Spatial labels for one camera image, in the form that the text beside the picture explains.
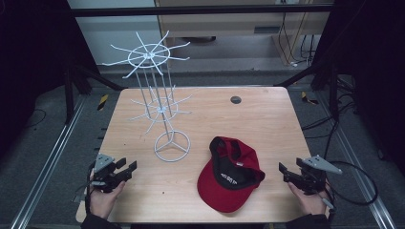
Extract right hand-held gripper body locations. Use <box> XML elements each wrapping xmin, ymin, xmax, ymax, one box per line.
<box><xmin>295</xmin><ymin>155</ymin><xmax>344</xmax><ymax>196</ymax></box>

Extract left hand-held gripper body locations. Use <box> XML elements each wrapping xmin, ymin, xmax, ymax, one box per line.
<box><xmin>90</xmin><ymin>153</ymin><xmax>124</xmax><ymax>194</ymax></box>

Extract white wire hat rack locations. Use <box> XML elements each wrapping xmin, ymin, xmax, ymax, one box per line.
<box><xmin>101</xmin><ymin>30</ymin><xmax>194</xmax><ymax>163</ymax></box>

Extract red baseball cap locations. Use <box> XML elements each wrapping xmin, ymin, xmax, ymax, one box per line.
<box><xmin>196</xmin><ymin>135</ymin><xmax>266</xmax><ymax>214</ymax></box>

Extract person's right hand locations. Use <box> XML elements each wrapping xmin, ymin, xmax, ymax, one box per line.
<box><xmin>288</xmin><ymin>181</ymin><xmax>331</xmax><ymax>217</ymax></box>

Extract person's left hand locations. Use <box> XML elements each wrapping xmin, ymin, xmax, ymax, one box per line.
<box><xmin>88</xmin><ymin>180</ymin><xmax>126</xmax><ymax>220</ymax></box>

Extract yellow black striped tape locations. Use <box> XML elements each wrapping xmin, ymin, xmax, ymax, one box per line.
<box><xmin>96</xmin><ymin>94</ymin><xmax>110</xmax><ymax>112</ymax></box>
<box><xmin>300</xmin><ymin>91</ymin><xmax>320</xmax><ymax>106</ymax></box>

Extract black metal stand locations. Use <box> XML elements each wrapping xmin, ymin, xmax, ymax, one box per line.
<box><xmin>62</xmin><ymin>62</ymin><xmax>126</xmax><ymax>126</ymax></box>
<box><xmin>282</xmin><ymin>60</ymin><xmax>340</xmax><ymax>122</ymax></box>

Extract black curtain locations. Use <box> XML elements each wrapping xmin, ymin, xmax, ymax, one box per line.
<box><xmin>0</xmin><ymin>0</ymin><xmax>100</xmax><ymax>160</ymax></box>
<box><xmin>313</xmin><ymin>0</ymin><xmax>405</xmax><ymax>177</ymax></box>

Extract white cabinet panel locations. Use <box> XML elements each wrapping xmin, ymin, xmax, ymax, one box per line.
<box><xmin>67</xmin><ymin>0</ymin><xmax>164</xmax><ymax>67</ymax></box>

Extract light wooden desk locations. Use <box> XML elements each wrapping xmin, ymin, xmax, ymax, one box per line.
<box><xmin>154</xmin><ymin>0</ymin><xmax>334</xmax><ymax>67</ymax></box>

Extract grey cable plug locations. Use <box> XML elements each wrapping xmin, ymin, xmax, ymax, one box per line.
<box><xmin>321</xmin><ymin>198</ymin><xmax>336</xmax><ymax>211</ymax></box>

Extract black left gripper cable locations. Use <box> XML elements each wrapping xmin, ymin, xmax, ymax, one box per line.
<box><xmin>83</xmin><ymin>161</ymin><xmax>97</xmax><ymax>215</ymax></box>

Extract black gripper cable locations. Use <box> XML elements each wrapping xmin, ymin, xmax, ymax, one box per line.
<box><xmin>83</xmin><ymin>161</ymin><xmax>97</xmax><ymax>215</ymax></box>
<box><xmin>322</xmin><ymin>160</ymin><xmax>379</xmax><ymax>220</ymax></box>

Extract black floor cables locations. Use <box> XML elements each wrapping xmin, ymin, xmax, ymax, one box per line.
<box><xmin>300</xmin><ymin>75</ymin><xmax>359</xmax><ymax>160</ymax></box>

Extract aluminium floor rail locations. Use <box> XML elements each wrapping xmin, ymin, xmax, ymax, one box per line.
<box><xmin>10</xmin><ymin>94</ymin><xmax>88</xmax><ymax>229</ymax></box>
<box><xmin>314</xmin><ymin>91</ymin><xmax>397</xmax><ymax>229</ymax></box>

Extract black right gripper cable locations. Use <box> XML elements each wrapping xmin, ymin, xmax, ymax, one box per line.
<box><xmin>322</xmin><ymin>160</ymin><xmax>379</xmax><ymax>220</ymax></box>

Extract hanging desk cables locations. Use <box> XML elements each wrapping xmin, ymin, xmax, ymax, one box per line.
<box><xmin>277</xmin><ymin>12</ymin><xmax>317</xmax><ymax>69</ymax></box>

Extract black horizontal frame bar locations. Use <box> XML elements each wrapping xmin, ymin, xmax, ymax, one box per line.
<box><xmin>70</xmin><ymin>4</ymin><xmax>334</xmax><ymax>18</ymax></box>

